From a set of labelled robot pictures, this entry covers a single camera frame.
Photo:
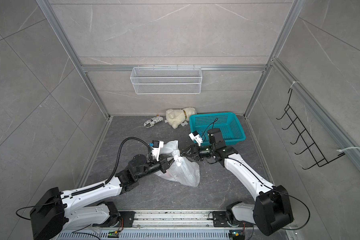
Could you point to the aluminium mounting rail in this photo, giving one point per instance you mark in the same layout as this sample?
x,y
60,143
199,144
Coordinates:
x,y
170,219

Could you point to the white plush bear toy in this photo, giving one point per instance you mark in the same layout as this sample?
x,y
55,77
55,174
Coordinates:
x,y
175,117

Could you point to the small white toy car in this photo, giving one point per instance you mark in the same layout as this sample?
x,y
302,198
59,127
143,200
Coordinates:
x,y
153,121

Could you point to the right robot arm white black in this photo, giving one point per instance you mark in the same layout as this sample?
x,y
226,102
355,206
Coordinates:
x,y
272,208

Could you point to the white printed plastic bag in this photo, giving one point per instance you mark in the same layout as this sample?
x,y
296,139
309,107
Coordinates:
x,y
181,170

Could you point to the teal plastic basket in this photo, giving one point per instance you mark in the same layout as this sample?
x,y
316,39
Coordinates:
x,y
228,123

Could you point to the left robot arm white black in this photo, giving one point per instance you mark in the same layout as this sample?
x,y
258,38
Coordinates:
x,y
58,210

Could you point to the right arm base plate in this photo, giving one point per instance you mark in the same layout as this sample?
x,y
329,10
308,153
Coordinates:
x,y
225,219

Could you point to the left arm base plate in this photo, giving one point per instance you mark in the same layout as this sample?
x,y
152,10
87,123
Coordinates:
x,y
123,219

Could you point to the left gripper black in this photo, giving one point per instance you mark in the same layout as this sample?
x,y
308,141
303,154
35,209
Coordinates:
x,y
162,164

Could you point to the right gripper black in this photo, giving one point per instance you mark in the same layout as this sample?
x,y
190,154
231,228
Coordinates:
x,y
195,153

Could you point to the black wire hook rack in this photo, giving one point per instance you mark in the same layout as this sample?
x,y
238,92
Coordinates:
x,y
304,136

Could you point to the white wire mesh basket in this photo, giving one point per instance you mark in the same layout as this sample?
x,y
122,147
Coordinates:
x,y
166,80

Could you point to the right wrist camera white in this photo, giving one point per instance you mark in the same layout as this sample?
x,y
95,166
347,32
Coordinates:
x,y
195,136

